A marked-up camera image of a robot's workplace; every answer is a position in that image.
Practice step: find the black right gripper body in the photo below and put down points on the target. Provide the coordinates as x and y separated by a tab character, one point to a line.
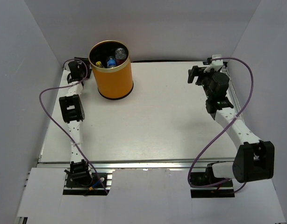
203	78

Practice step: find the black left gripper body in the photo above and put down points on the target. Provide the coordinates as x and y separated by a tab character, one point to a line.
83	68

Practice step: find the yellow cap clear bottle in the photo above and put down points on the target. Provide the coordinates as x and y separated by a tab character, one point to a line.
99	64

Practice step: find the blue label plastic bottle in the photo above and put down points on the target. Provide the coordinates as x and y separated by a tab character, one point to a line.
111	62

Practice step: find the red label plastic bottle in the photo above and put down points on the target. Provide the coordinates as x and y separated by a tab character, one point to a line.
120	55

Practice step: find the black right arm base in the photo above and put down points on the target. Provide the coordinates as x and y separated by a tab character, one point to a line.
224	190

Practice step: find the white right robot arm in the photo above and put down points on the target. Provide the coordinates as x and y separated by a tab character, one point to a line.
254	160

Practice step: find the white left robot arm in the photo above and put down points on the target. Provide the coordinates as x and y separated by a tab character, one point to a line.
73	115

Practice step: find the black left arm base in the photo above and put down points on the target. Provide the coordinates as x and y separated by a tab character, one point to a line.
87	184

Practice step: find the orange cylindrical bin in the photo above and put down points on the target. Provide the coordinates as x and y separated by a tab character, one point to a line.
115	83

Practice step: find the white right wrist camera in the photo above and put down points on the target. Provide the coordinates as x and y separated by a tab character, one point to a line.
215	63

